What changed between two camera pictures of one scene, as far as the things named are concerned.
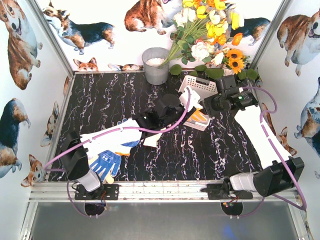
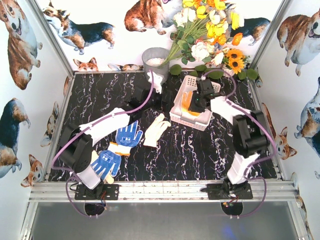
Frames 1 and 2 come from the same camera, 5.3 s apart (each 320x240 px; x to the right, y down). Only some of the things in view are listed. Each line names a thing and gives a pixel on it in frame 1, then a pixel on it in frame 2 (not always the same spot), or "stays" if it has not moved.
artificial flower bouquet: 202,28 stays
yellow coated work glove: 198,117 → 185,101
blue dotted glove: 106,162 stays
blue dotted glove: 123,141 stays
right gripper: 208,107 → 195,107
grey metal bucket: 152,58 stays
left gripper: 180,107 → 164,99
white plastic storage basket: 205,87 stays
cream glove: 108,178 stays
